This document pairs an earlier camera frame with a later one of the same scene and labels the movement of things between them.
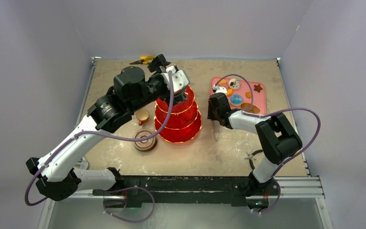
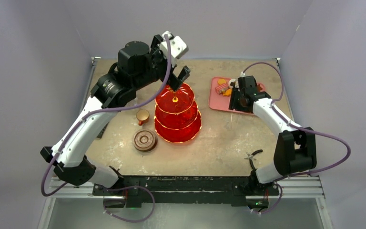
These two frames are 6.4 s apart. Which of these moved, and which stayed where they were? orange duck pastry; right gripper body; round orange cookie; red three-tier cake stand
Moved: right gripper body
Stayed: round orange cookie; orange duck pastry; red three-tier cake stand
